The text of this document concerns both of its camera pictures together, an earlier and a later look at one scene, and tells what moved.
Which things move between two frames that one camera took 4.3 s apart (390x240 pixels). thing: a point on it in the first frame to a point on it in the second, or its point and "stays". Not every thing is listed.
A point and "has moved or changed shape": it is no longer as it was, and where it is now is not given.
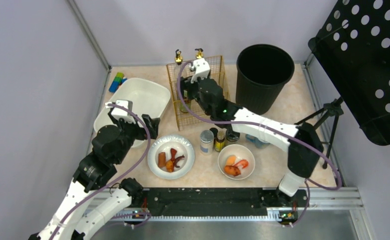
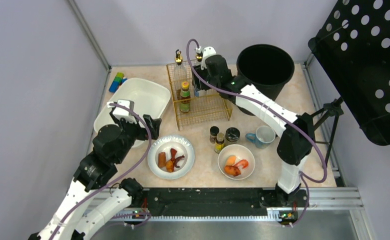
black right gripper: x=188 y=87 to x=201 y=78
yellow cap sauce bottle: x=187 y=102 stays
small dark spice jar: x=215 y=131 stays
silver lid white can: x=207 y=139 has moved or changed shape
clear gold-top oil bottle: x=199 y=53 stays
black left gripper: x=141 y=129 stays
